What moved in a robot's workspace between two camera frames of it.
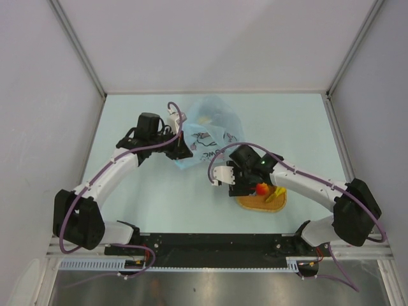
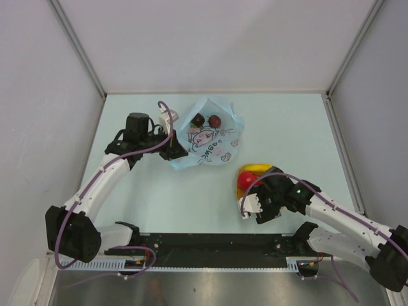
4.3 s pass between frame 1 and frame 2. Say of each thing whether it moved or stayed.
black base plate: stayed
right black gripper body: moved
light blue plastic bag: stayed
